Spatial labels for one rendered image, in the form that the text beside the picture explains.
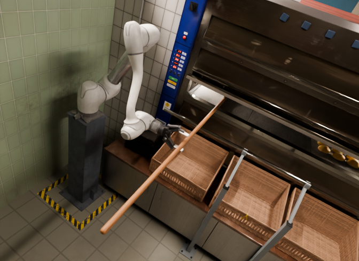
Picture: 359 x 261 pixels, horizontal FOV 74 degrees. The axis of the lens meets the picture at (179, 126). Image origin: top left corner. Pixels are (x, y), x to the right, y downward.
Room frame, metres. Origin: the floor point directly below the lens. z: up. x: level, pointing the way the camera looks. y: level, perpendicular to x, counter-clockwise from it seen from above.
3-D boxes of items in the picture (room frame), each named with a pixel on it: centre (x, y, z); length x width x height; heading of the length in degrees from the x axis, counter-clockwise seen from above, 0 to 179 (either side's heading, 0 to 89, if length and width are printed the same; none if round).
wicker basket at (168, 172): (1.67, -0.19, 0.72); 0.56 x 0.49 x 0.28; 73
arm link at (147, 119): (1.38, 0.26, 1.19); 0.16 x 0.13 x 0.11; 73
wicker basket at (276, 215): (1.50, -0.78, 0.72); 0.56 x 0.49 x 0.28; 75
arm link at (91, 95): (1.49, 0.72, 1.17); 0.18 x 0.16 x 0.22; 165
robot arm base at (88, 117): (1.46, 0.73, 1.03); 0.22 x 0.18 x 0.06; 160
